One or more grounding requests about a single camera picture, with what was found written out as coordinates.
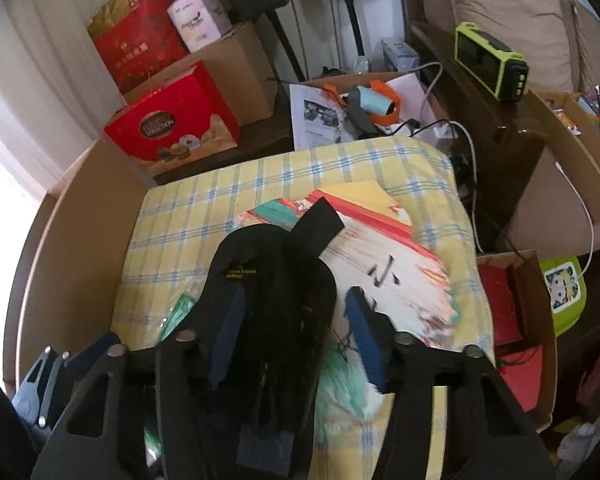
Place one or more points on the tan pillow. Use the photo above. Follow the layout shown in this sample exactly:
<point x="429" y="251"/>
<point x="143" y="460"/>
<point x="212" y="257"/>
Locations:
<point x="505" y="15"/>

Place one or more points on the white printed leaflet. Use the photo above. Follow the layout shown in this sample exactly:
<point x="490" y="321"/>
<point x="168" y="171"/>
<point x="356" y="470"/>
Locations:
<point x="315" y="115"/>

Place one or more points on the small white box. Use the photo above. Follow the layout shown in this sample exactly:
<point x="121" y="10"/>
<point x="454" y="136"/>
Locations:
<point x="397" y="52"/>

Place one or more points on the brown cardboard panel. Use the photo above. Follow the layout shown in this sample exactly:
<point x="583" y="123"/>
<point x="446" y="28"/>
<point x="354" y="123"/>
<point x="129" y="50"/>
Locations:
<point x="75" y="240"/>

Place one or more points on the red chocolate box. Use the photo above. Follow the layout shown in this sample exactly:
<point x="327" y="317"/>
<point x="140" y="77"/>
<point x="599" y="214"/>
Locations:
<point x="180" y="110"/>

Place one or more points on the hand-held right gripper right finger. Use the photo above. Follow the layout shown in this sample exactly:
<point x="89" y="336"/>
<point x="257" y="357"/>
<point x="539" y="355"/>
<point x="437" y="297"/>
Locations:
<point x="369" y="340"/>

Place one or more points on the white curtain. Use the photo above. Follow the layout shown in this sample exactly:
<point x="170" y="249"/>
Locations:
<point x="35" y="90"/>

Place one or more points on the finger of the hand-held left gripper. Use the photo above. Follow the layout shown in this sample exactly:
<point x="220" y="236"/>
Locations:
<point x="45" y="385"/>

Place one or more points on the orange and teal tool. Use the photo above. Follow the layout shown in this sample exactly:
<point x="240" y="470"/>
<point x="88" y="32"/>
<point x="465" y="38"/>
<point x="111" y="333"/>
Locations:
<point x="380" y="102"/>

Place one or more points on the cardboard box of snack packets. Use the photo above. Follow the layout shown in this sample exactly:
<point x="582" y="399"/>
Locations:
<point x="575" y="160"/>

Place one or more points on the yellow plaid cloth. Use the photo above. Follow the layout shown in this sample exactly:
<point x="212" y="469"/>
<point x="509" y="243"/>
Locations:
<point x="180" y="220"/>

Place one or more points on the clear plastic bag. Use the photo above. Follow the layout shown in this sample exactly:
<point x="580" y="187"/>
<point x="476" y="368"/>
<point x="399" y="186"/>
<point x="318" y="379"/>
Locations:
<point x="587" y="440"/>

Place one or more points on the cardboard box with red items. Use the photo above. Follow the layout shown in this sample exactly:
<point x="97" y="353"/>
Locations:
<point x="540" y="320"/>

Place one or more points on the green portable radio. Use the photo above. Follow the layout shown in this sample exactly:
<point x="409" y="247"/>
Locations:
<point x="485" y="62"/>

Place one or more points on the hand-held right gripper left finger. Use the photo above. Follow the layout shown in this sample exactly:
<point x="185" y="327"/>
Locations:
<point x="226" y="340"/>

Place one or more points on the large brown cardboard box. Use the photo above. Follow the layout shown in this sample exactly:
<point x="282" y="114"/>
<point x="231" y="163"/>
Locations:
<point x="235" y="70"/>

